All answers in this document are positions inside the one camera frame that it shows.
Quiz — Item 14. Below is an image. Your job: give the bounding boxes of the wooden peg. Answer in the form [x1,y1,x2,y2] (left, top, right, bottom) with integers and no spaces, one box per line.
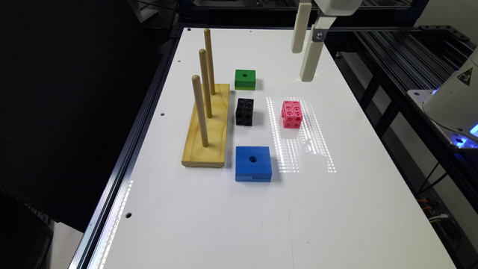
[191,75,208,147]
[204,28,216,95]
[199,49,212,118]

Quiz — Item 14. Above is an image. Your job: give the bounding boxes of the green square block with hole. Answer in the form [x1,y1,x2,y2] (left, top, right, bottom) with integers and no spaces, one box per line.
[235,69,256,90]

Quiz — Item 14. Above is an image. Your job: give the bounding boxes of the front wooden peg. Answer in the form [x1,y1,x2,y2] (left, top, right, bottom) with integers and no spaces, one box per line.
[191,75,208,147]

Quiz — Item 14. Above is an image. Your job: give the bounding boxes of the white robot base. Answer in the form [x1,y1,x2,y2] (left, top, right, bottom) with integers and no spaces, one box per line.
[407,51,477,150]

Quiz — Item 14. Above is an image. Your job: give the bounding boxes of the middle wooden peg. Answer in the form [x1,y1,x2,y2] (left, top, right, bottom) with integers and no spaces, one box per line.
[199,49,212,118]

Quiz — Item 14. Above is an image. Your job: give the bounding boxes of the blue square block with hole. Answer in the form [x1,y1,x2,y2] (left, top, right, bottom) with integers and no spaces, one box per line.
[235,146,272,182]

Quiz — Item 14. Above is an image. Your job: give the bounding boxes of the wooden peg board base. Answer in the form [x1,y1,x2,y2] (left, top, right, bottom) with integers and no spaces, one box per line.
[181,84,230,168]

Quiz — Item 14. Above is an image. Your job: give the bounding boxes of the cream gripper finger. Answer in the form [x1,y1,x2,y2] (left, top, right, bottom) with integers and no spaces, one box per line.
[291,1,312,53]
[299,15,336,82]

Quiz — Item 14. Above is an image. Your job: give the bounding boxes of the pink interlocking cube block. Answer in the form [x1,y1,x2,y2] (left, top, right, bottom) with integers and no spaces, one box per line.
[281,100,303,129]

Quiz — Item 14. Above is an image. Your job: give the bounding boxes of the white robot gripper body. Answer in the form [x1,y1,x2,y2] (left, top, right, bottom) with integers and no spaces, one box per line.
[314,0,362,16]

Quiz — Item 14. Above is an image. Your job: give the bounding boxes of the rear wooden peg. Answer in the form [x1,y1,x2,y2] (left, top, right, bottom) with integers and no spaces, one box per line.
[204,28,216,95]

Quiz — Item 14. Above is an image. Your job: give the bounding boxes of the black interlocking cube block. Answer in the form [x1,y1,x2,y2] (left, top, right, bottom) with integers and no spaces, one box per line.
[235,98,254,126]

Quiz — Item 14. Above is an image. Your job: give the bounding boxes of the black aluminium frame rack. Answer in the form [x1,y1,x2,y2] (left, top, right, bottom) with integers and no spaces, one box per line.
[325,28,477,208]

